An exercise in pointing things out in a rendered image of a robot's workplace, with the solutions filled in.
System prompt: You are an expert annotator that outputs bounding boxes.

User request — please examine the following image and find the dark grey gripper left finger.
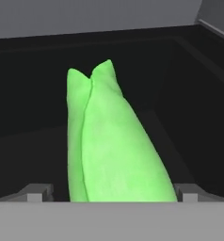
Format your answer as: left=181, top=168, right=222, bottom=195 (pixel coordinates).
left=0, top=183, right=55, bottom=203

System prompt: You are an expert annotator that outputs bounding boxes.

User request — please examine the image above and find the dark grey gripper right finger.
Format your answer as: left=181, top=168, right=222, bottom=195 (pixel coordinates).
left=173, top=183, right=224, bottom=203

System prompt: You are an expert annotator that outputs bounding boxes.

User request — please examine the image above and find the green corn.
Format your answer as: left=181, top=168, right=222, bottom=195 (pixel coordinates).
left=66, top=58, right=179, bottom=203

